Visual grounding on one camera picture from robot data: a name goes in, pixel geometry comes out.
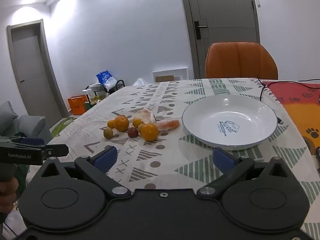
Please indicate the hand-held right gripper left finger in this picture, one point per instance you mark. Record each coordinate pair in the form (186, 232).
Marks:
(106, 158)

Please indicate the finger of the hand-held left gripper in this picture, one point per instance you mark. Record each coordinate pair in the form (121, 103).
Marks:
(31, 141)
(55, 151)

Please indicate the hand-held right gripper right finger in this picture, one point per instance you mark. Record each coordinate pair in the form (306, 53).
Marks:
(223, 158)

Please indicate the small green fruit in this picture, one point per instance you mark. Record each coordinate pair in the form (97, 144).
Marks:
(108, 132)

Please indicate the small orange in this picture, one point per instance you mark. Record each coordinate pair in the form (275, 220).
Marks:
(111, 124)
(140, 127)
(136, 122)

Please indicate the white bowl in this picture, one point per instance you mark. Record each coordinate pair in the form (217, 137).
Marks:
(230, 122)

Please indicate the small red apple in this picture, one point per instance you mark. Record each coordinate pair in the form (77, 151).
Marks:
(132, 132)

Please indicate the large orange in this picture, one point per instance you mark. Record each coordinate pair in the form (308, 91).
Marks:
(121, 123)
(149, 131)

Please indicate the person's left hand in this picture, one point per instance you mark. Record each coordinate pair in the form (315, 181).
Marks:
(8, 192)

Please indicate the grey sofa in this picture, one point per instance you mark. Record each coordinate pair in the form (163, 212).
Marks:
(22, 125)

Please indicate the green rug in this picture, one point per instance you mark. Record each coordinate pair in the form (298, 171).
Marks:
(61, 125)

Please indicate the orange paper bag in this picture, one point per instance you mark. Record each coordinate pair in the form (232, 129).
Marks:
(76, 105)

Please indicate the yellow slippers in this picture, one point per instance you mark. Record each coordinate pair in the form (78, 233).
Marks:
(96, 99)

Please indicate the black shoe rack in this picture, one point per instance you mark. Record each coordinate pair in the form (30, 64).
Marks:
(119, 84)

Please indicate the plain grey door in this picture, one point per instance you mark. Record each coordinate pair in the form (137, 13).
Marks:
(27, 65)

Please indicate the patterned tablecloth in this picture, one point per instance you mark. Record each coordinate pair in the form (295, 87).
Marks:
(162, 100)

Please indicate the blue plastic bag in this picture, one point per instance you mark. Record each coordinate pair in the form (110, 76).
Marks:
(103, 77)

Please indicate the clear plastic bag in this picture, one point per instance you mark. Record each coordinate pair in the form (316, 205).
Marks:
(138, 82)

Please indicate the red paw print mat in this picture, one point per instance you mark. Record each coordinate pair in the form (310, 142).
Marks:
(300, 110)

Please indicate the orange chair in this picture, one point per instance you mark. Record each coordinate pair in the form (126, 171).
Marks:
(240, 61)

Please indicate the white light switch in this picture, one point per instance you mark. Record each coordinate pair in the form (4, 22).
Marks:
(257, 2)

